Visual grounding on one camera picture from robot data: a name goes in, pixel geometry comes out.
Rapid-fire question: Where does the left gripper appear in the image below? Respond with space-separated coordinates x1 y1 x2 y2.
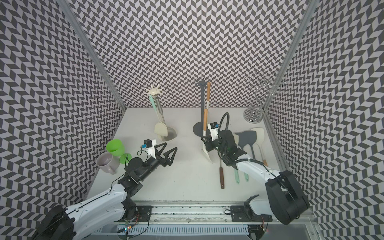
139 142 178 182

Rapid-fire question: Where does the cream utensil rack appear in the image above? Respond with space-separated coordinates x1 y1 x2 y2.
147 85 177 142

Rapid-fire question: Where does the cream turner mint handle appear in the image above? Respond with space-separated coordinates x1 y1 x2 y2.
234 134 240 185

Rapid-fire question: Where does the grey turner mint handle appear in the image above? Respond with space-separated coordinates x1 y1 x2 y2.
234 131 250 183

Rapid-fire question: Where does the cream spatula wooden handle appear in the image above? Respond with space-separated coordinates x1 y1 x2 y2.
251 128 268 166

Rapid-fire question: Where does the cream spoon brown handle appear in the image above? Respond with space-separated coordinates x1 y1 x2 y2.
201 81 214 165

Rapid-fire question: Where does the grey spatula mint handle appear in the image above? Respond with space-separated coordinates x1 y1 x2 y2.
243 130 257 159

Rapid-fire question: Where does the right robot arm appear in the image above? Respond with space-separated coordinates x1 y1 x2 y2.
201 130 310 225

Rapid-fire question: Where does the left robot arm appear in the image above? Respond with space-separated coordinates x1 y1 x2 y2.
31 143 178 240

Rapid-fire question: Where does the dark grey utensil rack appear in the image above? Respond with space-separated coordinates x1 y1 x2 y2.
193 80 208 137

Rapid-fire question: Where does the cream slotted turner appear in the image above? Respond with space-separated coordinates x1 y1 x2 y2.
149 94 168 137

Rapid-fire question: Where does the green plastic goblet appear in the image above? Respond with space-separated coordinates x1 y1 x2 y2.
106 139 132 166

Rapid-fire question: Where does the grey ceramic mug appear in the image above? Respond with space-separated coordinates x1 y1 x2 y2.
96 152 120 175

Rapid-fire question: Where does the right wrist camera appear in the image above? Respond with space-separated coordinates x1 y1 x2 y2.
208 122 220 141

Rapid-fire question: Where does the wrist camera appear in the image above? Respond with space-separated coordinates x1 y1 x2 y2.
141 139 157 158
208 122 220 141

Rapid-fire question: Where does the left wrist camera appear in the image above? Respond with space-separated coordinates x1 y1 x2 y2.
141 139 157 158

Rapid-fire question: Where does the aluminium front rail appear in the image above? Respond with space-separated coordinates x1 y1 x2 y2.
80 201 322 238

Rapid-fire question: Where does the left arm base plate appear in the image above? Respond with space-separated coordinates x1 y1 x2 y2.
121 206 153 223

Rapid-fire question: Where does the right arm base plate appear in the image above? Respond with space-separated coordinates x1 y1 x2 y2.
230 206 273 223

